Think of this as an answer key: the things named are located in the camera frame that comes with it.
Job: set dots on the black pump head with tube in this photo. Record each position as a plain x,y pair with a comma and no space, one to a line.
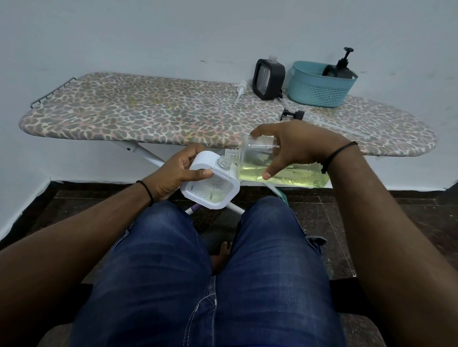
294,114

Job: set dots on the white pump head with tube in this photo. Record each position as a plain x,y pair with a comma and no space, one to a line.
241,89

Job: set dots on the person's left thumb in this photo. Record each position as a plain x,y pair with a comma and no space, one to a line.
198,173

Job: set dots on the black right wristband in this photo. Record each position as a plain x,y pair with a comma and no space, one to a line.
336,153

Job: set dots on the white ironing board legs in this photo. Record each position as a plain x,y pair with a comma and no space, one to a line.
148,154

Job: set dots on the person's right forearm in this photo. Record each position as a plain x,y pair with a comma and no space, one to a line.
386,232

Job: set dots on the clear bottle of yellow liquid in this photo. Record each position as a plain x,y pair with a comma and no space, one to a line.
300,175

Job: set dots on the person's left forearm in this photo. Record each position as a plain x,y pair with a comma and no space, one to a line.
71,243

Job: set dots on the black square soap dispenser bottle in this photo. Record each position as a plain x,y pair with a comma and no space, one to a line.
273,77

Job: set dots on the person's right thumb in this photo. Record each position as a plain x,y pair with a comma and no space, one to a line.
273,168

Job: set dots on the black left wristband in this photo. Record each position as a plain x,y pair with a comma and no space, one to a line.
146,191

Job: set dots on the blue denim jeans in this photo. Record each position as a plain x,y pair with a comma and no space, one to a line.
171,286

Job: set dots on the white square soap dispenser bottle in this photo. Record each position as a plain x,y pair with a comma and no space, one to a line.
214,191

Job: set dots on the black pump bottle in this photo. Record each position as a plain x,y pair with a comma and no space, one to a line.
344,69

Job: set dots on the black wristband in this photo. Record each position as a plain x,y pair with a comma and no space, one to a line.
146,191
336,153

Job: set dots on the person's bare foot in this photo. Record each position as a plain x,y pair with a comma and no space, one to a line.
220,255

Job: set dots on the person's right hand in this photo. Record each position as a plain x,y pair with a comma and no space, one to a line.
304,144

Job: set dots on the teal plastic basket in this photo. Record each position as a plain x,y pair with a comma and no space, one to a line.
315,91

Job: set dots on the leopard print ironing board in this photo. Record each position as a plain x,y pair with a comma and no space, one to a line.
161,110

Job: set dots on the person's left hand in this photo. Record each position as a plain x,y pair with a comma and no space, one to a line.
166,180

